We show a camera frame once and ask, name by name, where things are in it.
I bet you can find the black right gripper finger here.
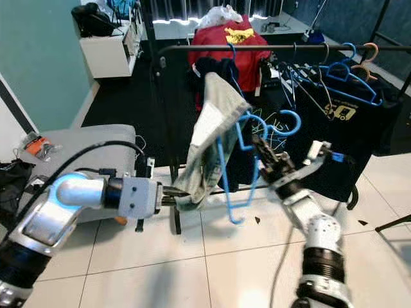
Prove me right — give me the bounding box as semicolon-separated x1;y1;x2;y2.
259;133;282;164
249;133;272;169

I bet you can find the blue hanger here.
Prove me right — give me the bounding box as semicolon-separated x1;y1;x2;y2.
215;109;302;225
292;43;383;107
226;44;240;78

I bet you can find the grey green printed garment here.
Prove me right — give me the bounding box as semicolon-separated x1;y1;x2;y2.
173;72;251;211

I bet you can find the grey metal hanger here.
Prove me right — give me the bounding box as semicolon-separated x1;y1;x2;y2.
273;61;328;116

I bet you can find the tan hanger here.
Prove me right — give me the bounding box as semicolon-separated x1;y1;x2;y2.
353;42;380;81

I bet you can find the black shirt with gold print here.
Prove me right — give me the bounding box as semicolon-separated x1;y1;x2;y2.
270;80;405;200

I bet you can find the red cloth with yellow print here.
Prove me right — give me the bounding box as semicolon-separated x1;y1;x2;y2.
188;16;272;110

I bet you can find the grey ottoman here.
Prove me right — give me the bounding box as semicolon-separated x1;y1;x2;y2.
0;124;136;225

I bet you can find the black metal clothes rack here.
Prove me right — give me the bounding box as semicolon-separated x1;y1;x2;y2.
148;0;411;235

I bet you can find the small silver wrapped item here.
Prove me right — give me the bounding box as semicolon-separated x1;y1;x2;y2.
26;176;49;193

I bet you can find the orange pack in clear wrap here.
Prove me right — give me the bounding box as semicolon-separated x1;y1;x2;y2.
22;132;55;161

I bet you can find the white plastic bag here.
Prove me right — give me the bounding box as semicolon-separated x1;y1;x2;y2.
196;5;245;30

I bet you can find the white shelf unit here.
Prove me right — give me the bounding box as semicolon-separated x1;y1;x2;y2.
80;22;143;79

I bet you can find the black backpack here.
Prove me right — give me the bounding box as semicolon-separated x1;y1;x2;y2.
72;3;119;37

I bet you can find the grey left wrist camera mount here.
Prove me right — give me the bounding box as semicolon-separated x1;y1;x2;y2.
121;176;163;219

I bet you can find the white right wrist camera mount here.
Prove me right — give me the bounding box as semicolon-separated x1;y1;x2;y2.
305;140;347;177

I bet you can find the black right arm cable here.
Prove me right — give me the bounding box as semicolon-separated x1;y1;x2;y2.
270;160;360;308

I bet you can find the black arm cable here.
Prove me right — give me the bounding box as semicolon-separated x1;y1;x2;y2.
270;160;360;308
6;140;145;238

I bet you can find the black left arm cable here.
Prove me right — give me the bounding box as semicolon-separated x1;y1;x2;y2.
6;140;145;238

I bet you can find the blue floor tool with handle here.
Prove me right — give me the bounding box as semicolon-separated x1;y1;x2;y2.
302;0;328;46

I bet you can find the black strap bag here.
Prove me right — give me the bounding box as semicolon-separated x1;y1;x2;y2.
0;160;33;212

